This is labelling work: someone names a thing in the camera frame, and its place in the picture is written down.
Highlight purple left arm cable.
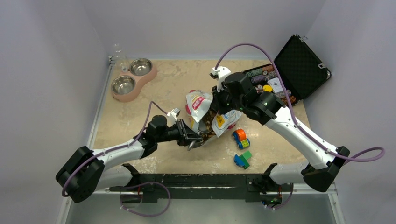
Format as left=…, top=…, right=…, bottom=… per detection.
left=61, top=101, right=169, bottom=198

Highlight black poker chip case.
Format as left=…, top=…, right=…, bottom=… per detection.
left=243, top=34, right=332, bottom=105

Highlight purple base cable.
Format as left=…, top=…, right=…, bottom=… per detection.
left=120, top=181, right=171, bottom=217

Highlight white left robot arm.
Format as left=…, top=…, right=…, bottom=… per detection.
left=55, top=115, right=203, bottom=203

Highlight metal food scoop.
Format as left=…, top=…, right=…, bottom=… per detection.
left=187, top=118, right=214, bottom=151

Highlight cat food bag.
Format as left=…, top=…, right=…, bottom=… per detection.
left=185, top=90, right=242, bottom=148

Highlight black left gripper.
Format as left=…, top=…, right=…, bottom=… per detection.
left=155, top=118, right=202, bottom=146

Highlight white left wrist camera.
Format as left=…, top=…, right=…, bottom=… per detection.
left=167, top=108, right=180, bottom=122

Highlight white playing card box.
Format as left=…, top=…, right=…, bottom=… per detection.
left=268, top=77, right=283, bottom=93

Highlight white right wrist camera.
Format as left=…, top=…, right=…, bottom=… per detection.
left=210, top=66, right=231, bottom=92

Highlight green blue toy blocks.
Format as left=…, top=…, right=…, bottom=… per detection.
left=233, top=151, right=252, bottom=169

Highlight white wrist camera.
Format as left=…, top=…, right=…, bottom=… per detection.
left=210, top=66, right=231, bottom=92
left=167, top=108, right=180, bottom=122

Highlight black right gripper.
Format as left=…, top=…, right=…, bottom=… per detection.
left=212, top=82, right=246, bottom=115

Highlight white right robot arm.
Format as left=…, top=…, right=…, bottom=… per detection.
left=210, top=70, right=350, bottom=192

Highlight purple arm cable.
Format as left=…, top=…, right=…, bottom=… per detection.
left=214, top=42, right=386, bottom=163
left=61, top=101, right=169, bottom=198

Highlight pink double pet bowl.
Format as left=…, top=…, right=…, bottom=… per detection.
left=111, top=58, right=157, bottom=103

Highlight yellow round chip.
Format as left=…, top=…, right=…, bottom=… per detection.
left=263, top=85, right=273, bottom=92

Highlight orange blue toy car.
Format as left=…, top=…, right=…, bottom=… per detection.
left=232, top=128, right=251, bottom=150

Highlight clear plastic bottle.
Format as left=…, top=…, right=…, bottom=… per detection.
left=113, top=43, right=129, bottom=73

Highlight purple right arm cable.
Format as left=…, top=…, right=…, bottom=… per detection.
left=214, top=42, right=386, bottom=163

